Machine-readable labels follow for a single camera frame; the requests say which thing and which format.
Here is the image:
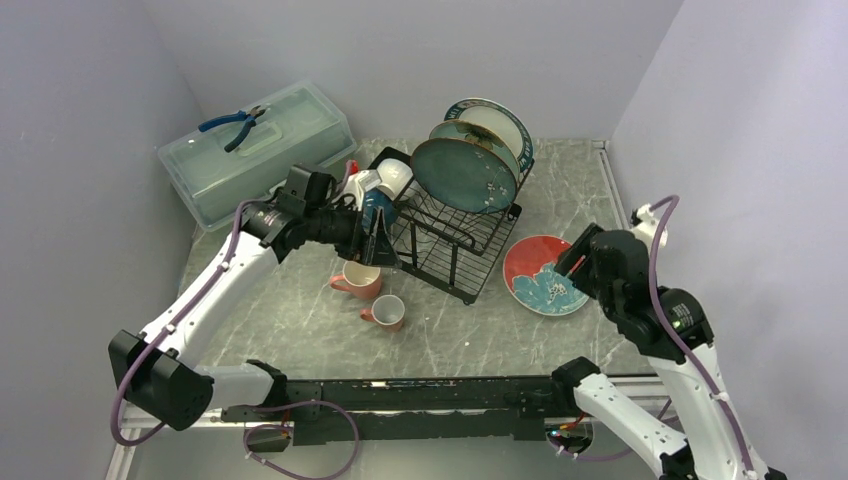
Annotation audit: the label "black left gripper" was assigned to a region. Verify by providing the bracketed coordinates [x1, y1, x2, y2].
[305, 201, 402, 268]

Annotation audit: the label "large pink mug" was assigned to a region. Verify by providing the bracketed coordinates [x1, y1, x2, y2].
[328, 261, 382, 300]

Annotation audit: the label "dark blue tan bowl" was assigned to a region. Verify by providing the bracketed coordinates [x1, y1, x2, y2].
[362, 189, 397, 231]

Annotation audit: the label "small pink mug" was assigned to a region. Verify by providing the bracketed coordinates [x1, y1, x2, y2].
[359, 295, 406, 332]

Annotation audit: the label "black wire dish rack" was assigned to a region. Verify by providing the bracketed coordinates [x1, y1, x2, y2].
[357, 146, 525, 306]

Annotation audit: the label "white ceramic bowl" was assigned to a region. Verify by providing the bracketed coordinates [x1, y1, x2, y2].
[376, 158, 413, 201]

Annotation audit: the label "dark blue speckled plate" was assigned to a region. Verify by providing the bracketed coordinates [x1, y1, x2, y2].
[410, 138, 519, 214]

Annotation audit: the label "mint green flower plate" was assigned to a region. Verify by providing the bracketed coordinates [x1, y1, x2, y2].
[429, 119, 520, 179]

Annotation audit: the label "green rimmed white plate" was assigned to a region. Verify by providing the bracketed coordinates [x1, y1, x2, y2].
[443, 97, 534, 173]

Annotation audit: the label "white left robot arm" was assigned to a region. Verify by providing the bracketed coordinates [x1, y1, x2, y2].
[108, 164, 399, 433]

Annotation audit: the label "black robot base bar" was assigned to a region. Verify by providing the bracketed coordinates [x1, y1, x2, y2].
[221, 375, 580, 446]

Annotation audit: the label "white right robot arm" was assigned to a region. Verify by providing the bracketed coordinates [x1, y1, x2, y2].
[550, 224, 786, 479]

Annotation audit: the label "clear plastic storage box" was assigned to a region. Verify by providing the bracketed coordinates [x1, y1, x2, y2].
[157, 80, 357, 231]

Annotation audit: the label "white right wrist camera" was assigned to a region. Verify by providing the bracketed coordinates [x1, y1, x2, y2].
[630, 204, 659, 251]

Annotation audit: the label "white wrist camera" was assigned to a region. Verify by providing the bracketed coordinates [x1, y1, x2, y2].
[337, 159, 382, 210]
[630, 204, 659, 251]

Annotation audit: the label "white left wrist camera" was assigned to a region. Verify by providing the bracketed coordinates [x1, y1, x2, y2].
[337, 159, 382, 210]

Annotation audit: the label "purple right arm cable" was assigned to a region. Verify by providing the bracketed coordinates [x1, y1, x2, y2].
[549, 194, 760, 480]

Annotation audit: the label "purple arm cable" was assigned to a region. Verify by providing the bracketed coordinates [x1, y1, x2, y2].
[109, 158, 362, 480]
[549, 194, 760, 480]

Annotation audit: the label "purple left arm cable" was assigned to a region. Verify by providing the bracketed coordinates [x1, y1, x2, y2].
[109, 158, 362, 480]

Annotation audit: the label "blue handled pliers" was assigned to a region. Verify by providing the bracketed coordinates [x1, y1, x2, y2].
[198, 105, 270, 154]

